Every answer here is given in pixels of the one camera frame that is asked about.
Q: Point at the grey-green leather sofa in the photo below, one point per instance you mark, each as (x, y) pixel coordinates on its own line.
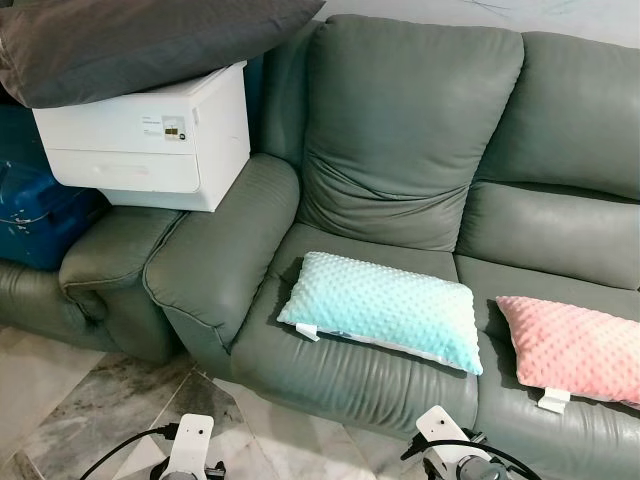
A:
(400, 130)

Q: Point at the blue storage box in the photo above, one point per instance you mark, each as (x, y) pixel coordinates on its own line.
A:
(40, 215)

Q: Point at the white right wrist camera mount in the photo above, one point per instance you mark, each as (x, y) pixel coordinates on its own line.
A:
(442, 435)

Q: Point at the pink dotted plush pillow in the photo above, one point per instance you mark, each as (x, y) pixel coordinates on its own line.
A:
(580, 345)

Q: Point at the grey-green leather armchair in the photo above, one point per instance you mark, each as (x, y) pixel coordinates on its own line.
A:
(100, 270)

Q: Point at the teal dotted plush pillow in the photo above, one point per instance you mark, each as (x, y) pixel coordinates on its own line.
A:
(385, 310)

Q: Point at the white laser printer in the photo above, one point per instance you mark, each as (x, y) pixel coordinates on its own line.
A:
(150, 140)

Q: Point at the dark grey pillow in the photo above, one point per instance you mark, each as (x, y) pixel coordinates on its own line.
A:
(130, 45)

